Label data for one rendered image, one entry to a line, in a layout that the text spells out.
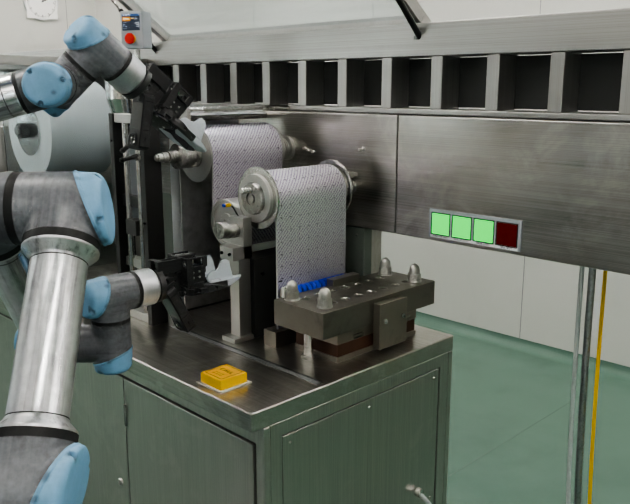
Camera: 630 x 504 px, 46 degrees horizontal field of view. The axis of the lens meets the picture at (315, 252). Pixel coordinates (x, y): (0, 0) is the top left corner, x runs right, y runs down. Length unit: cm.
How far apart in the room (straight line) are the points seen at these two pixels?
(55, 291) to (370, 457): 91
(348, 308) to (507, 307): 296
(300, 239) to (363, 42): 53
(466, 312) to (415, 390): 292
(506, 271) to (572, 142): 293
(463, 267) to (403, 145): 286
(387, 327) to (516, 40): 69
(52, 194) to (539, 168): 100
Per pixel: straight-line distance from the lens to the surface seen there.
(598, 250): 163
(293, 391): 155
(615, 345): 431
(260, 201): 174
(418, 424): 189
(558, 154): 165
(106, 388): 199
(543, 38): 168
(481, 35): 175
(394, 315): 177
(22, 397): 110
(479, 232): 176
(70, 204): 118
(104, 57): 150
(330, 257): 189
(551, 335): 447
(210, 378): 158
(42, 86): 136
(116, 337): 150
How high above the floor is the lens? 151
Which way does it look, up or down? 13 degrees down
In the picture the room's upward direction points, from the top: straight up
